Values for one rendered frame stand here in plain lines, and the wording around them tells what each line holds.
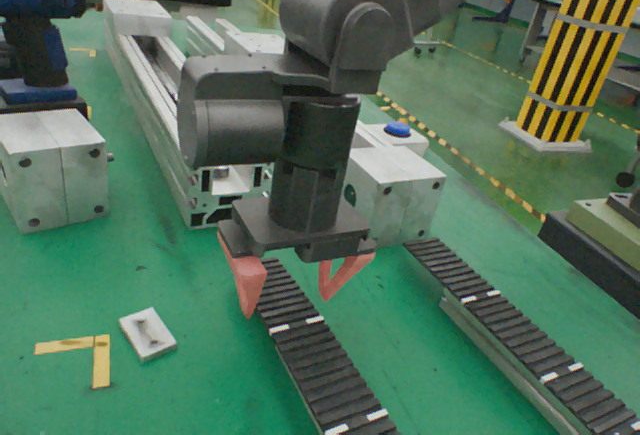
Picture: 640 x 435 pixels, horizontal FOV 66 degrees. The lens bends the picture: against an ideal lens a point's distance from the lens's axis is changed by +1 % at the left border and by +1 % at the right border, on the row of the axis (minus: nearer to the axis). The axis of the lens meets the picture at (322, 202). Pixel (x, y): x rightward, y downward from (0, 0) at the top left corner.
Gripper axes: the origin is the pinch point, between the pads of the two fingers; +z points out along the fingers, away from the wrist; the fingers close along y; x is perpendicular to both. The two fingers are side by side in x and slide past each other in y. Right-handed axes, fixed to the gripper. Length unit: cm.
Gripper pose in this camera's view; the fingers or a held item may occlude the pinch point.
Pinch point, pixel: (287, 298)
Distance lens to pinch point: 45.5
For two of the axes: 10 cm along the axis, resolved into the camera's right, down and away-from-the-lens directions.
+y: -8.8, 0.9, -4.7
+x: 4.5, 5.0, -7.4
